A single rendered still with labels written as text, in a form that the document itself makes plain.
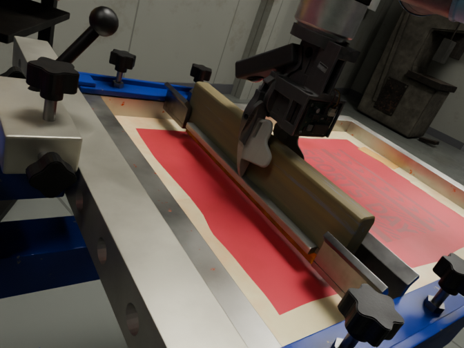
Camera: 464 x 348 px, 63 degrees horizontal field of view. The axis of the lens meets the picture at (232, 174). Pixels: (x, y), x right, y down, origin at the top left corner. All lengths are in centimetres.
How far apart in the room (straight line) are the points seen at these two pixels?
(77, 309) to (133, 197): 128
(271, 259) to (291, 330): 10
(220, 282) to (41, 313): 127
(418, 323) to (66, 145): 37
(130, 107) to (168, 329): 52
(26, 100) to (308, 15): 30
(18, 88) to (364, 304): 36
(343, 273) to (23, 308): 133
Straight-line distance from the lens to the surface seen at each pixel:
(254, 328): 34
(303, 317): 43
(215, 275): 37
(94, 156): 39
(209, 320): 26
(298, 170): 48
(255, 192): 52
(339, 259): 44
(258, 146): 50
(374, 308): 31
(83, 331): 155
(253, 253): 47
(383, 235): 67
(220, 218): 51
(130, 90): 72
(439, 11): 49
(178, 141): 68
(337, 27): 46
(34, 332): 155
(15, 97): 40
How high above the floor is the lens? 123
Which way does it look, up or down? 26 degrees down
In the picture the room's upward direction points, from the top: 21 degrees clockwise
